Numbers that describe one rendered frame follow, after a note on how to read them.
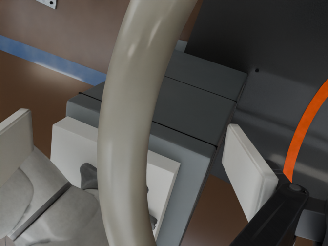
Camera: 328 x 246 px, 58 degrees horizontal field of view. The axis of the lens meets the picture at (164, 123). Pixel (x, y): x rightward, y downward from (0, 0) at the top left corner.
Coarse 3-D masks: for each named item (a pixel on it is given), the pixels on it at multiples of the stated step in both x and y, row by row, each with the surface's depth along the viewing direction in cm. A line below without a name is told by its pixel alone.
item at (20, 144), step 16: (16, 112) 18; (0, 128) 16; (16, 128) 17; (32, 128) 19; (0, 144) 15; (16, 144) 17; (32, 144) 20; (0, 160) 15; (16, 160) 17; (0, 176) 16
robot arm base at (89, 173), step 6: (84, 168) 73; (90, 168) 73; (96, 168) 74; (84, 174) 73; (90, 174) 73; (96, 174) 72; (84, 180) 74; (90, 180) 73; (96, 180) 72; (84, 186) 72; (90, 186) 70; (96, 186) 70; (150, 216) 73; (156, 222) 73
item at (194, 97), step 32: (192, 64) 127; (96, 96) 81; (160, 96) 91; (192, 96) 97; (224, 96) 103; (160, 128) 74; (192, 128) 78; (224, 128) 83; (192, 160) 70; (192, 192) 73
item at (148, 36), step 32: (160, 0) 13; (192, 0) 14; (128, 32) 14; (160, 32) 14; (128, 64) 14; (160, 64) 15; (128, 96) 15; (128, 128) 16; (128, 160) 16; (128, 192) 17; (128, 224) 18
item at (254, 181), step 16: (240, 128) 19; (240, 144) 17; (224, 160) 20; (240, 160) 17; (256, 160) 15; (240, 176) 16; (256, 176) 14; (272, 176) 13; (240, 192) 16; (256, 192) 14; (272, 192) 14; (256, 208) 14
